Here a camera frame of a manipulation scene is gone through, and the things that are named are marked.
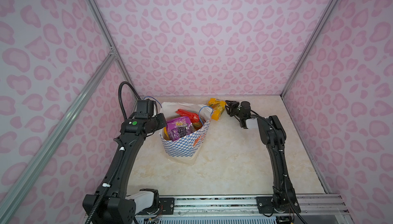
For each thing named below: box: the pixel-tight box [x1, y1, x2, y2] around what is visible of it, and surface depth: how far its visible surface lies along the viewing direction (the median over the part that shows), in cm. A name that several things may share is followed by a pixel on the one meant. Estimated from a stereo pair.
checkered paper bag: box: [159, 102, 214, 165], surface depth 76 cm
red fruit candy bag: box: [175, 108, 200, 124], surface depth 87 cm
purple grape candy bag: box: [166, 116, 196, 142], surface depth 80 cm
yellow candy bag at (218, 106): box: [207, 97, 227, 121], surface depth 109 cm
